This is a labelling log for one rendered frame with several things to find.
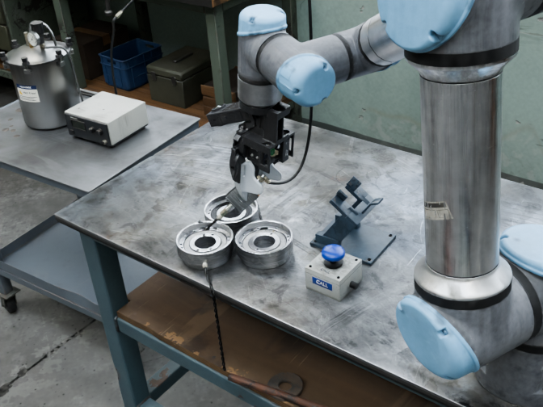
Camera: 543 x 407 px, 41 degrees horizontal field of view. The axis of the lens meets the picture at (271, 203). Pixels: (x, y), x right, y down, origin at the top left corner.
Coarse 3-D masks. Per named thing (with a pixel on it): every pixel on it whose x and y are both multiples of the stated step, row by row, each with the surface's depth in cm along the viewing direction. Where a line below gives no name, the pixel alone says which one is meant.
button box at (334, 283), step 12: (312, 264) 122; (324, 264) 121; (336, 264) 120; (348, 264) 121; (360, 264) 122; (312, 276) 121; (324, 276) 119; (336, 276) 118; (348, 276) 120; (360, 276) 123; (312, 288) 123; (324, 288) 121; (336, 288) 119; (348, 288) 121
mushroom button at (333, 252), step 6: (330, 246) 120; (336, 246) 120; (324, 252) 120; (330, 252) 119; (336, 252) 119; (342, 252) 119; (324, 258) 119; (330, 258) 119; (336, 258) 118; (342, 258) 119
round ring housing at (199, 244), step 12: (192, 228) 135; (216, 228) 135; (228, 228) 133; (180, 240) 133; (192, 240) 132; (204, 240) 134; (216, 240) 132; (228, 240) 132; (180, 252) 129; (216, 252) 127; (228, 252) 129; (192, 264) 128; (216, 264) 129
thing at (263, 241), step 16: (256, 224) 134; (272, 224) 134; (240, 240) 132; (256, 240) 132; (272, 240) 132; (288, 240) 131; (240, 256) 129; (256, 256) 126; (272, 256) 126; (288, 256) 130
